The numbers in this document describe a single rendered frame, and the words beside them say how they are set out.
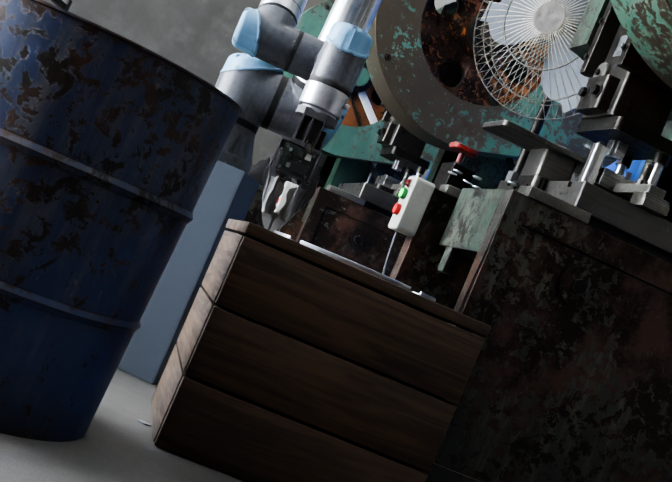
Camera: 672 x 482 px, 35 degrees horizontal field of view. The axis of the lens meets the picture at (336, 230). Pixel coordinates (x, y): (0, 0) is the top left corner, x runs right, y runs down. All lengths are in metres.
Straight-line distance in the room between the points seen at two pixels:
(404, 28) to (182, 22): 5.34
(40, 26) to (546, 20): 2.19
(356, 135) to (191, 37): 3.69
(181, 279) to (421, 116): 1.76
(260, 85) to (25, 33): 0.94
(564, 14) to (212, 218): 1.51
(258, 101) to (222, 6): 6.83
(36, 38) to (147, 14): 7.63
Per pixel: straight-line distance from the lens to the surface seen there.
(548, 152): 2.35
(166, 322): 2.09
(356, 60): 1.76
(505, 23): 3.40
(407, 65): 3.68
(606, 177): 2.38
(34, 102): 1.26
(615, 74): 2.47
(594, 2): 2.66
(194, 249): 2.09
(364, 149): 5.43
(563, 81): 3.27
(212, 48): 8.91
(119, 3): 8.90
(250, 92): 2.15
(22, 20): 1.29
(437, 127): 3.70
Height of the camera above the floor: 0.31
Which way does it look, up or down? 3 degrees up
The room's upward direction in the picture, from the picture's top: 23 degrees clockwise
